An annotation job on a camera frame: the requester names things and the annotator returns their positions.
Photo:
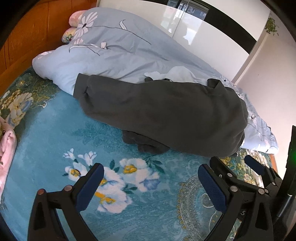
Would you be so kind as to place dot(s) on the green plant wall decal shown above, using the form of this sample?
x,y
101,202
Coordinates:
x,y
271,25

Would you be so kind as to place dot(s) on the dark grey pants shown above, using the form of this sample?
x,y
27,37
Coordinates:
x,y
161,111

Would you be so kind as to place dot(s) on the pink cloth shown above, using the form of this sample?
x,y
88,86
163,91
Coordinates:
x,y
7,157

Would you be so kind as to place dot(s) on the light blue shirt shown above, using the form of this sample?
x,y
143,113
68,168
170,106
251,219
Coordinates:
x,y
178,74

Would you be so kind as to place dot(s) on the orange wooden footboard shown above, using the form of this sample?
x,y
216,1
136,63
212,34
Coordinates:
x,y
272,160

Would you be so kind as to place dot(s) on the light blue floral duvet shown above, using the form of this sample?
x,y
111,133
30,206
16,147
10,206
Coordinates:
x,y
129,46

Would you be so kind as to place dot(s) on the teal floral blanket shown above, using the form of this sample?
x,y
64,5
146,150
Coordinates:
x,y
46,139

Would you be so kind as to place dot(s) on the glossy white wardrobe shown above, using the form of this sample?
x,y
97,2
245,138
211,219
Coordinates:
x,y
208,34

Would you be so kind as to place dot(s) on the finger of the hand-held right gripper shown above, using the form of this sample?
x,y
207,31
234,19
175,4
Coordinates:
x,y
254,163
222,168

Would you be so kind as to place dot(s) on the orange wooden headboard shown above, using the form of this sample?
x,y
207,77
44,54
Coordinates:
x,y
34,30

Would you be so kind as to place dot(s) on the dark grey cloth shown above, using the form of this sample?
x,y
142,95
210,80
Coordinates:
x,y
143,144

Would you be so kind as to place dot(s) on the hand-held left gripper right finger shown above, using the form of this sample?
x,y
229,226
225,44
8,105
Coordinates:
x,y
212,188

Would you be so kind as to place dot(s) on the pink floral pillow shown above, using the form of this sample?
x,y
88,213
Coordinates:
x,y
75,18
68,36

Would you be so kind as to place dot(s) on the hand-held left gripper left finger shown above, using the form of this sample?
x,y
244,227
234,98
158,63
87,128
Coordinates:
x,y
89,187

